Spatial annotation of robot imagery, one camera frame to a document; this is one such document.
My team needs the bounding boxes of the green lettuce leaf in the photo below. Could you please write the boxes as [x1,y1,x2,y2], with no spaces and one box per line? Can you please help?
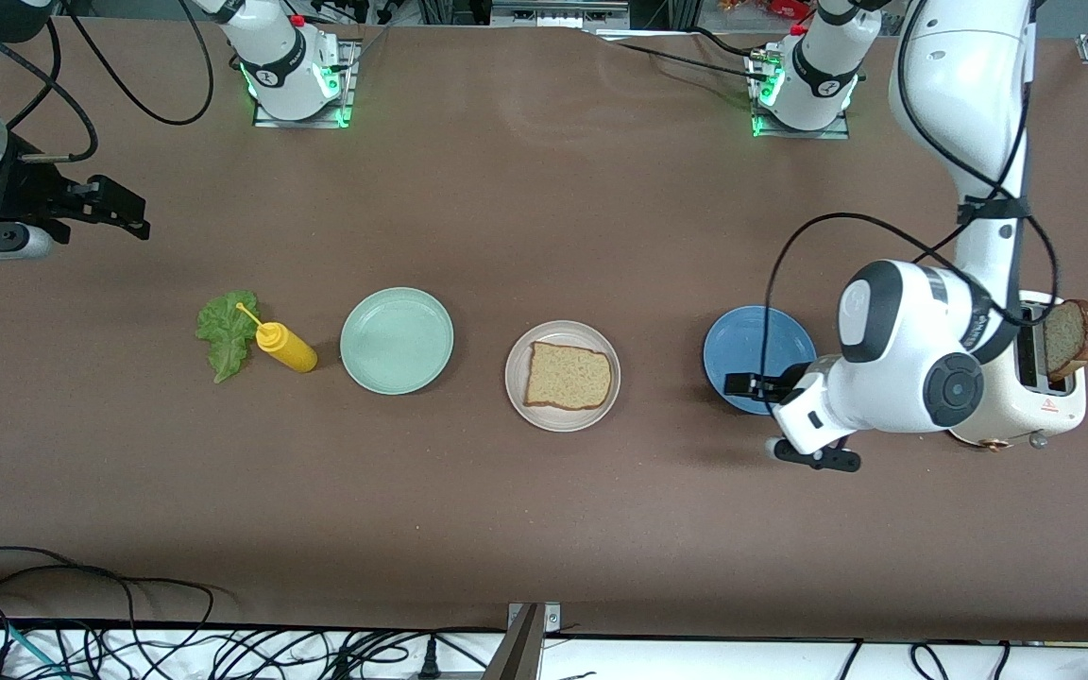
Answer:
[195,290,262,384]

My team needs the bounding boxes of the light-crust bread slice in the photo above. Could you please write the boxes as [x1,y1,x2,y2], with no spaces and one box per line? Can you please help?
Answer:
[523,341,613,413]

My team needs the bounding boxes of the yellow squeeze bottle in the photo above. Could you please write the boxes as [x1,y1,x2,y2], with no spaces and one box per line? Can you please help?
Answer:
[235,301,319,373]

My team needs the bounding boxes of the blue plate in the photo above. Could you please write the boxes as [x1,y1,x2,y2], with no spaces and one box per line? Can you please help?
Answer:
[703,304,819,417]

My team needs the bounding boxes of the beige plate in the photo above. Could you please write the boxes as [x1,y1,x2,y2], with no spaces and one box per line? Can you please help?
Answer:
[504,320,621,434]

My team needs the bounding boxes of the mint green plate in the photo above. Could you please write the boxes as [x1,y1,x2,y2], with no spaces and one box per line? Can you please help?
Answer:
[339,286,455,396]

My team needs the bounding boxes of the white toaster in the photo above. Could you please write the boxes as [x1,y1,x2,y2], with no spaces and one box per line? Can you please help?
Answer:
[948,291,1088,453]

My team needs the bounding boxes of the dark-crust bread slice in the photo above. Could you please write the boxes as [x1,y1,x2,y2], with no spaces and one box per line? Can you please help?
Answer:
[1043,298,1088,383]

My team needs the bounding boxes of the dark grey metal beam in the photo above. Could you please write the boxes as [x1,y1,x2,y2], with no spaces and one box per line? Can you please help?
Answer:
[482,604,545,680]

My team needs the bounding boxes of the red package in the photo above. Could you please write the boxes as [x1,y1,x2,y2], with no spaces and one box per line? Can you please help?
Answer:
[716,0,811,20]

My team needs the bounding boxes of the grey power strip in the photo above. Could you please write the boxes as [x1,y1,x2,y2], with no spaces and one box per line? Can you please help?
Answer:
[490,0,631,29]

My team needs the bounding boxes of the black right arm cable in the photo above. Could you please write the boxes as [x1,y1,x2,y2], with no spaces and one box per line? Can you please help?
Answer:
[0,0,216,171]

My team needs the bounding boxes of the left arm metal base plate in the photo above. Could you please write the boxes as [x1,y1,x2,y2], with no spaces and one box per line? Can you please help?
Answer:
[745,52,853,142]

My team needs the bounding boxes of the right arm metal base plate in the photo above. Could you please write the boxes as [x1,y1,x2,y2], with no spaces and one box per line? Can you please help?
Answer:
[252,40,357,129]

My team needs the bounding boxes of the silver table bracket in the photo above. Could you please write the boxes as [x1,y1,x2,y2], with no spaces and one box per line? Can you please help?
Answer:
[507,602,563,636]

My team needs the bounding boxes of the thin black table cable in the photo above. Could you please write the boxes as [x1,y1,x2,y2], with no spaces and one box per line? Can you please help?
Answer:
[591,26,776,86]

